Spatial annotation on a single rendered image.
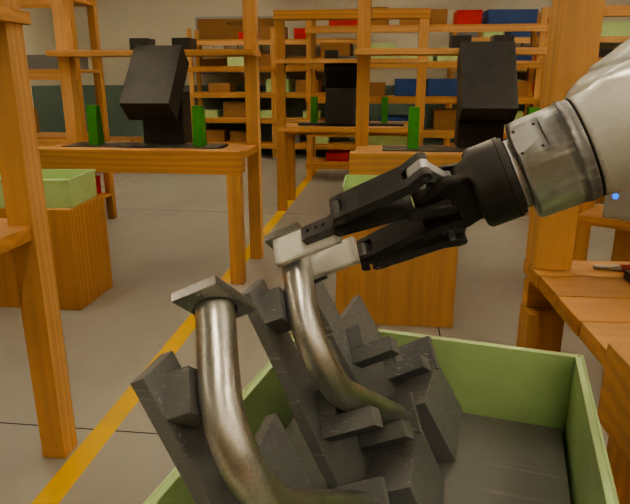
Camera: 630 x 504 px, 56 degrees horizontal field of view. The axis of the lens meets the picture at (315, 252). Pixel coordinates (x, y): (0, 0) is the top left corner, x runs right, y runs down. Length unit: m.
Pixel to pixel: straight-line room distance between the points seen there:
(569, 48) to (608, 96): 0.98
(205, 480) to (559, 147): 0.37
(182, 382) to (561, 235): 1.24
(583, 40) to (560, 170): 1.01
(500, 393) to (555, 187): 0.48
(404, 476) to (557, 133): 0.38
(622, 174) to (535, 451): 0.47
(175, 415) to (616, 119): 0.39
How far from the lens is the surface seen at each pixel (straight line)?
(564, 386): 0.93
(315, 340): 0.55
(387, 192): 0.51
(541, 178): 0.51
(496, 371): 0.92
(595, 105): 0.53
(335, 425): 0.61
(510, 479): 0.83
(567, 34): 1.50
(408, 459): 0.70
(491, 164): 0.52
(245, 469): 0.41
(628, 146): 0.52
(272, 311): 0.56
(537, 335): 1.63
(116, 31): 12.25
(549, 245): 1.55
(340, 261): 0.59
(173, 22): 11.85
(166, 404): 0.43
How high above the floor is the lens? 1.33
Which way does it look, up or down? 16 degrees down
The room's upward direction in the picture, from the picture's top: straight up
